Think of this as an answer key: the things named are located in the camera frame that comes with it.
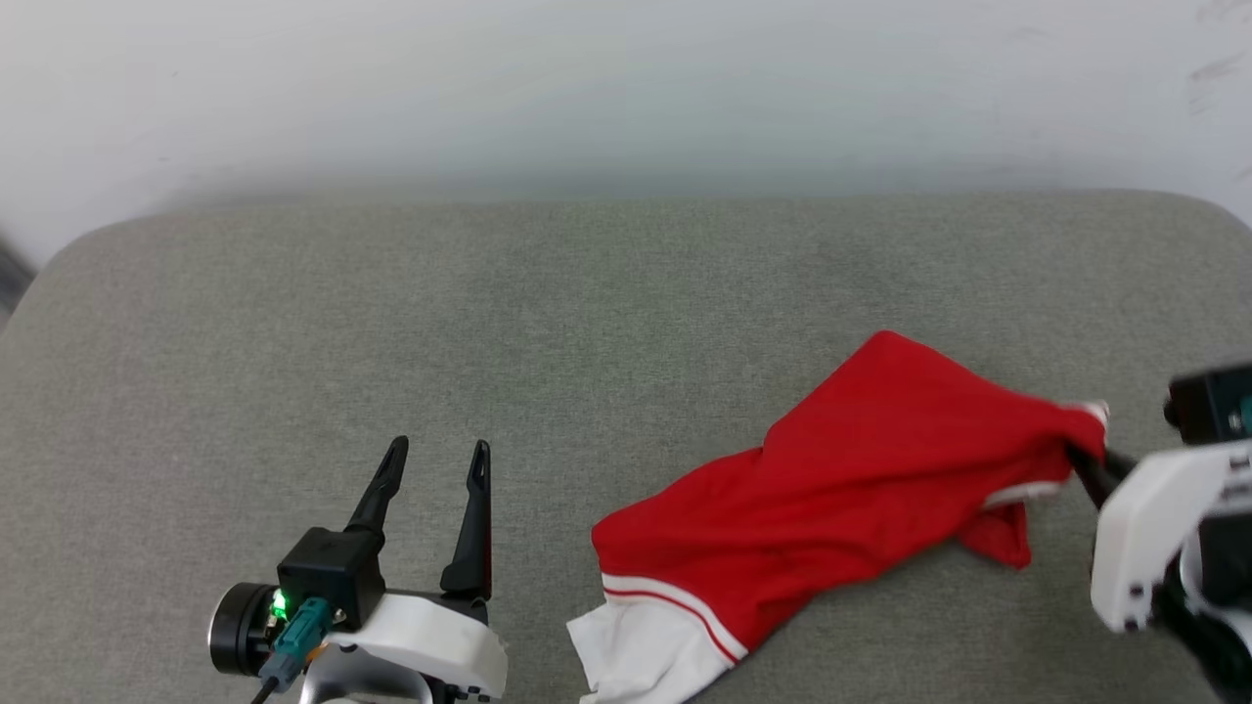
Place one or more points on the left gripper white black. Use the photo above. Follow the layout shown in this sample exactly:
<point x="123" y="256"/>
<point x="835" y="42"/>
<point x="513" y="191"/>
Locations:
<point x="430" y="636"/>

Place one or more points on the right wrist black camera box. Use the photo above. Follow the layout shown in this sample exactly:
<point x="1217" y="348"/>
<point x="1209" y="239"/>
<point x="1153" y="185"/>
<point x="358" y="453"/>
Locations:
<point x="1203" y="406"/>

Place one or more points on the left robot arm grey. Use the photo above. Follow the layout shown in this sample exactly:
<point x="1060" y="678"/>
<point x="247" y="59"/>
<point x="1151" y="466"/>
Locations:
<point x="352" y="680"/>

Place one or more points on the red garment with white trim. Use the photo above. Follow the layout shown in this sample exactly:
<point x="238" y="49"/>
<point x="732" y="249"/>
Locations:
<point x="831" y="489"/>

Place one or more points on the grey fabric sofa cushion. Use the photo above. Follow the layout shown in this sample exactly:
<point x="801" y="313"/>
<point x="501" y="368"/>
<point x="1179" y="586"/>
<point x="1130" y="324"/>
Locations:
<point x="489" y="342"/>

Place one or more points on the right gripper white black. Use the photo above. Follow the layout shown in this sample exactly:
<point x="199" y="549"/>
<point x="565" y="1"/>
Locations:
<point x="1144" y="538"/>

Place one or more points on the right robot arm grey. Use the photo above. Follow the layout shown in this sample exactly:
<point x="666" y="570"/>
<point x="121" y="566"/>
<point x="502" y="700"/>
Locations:
<point x="1223" y="587"/>

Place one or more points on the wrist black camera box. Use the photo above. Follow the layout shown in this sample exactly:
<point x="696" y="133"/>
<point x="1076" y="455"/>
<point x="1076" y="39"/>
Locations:
<point x="328" y="572"/>
<point x="1203" y="406"/>

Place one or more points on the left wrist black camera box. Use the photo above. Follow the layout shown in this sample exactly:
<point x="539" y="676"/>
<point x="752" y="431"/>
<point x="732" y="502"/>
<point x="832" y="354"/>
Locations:
<point x="328" y="572"/>

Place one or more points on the grey metal frame strip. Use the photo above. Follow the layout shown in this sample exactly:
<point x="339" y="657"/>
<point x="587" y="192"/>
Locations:
<point x="10" y="274"/>

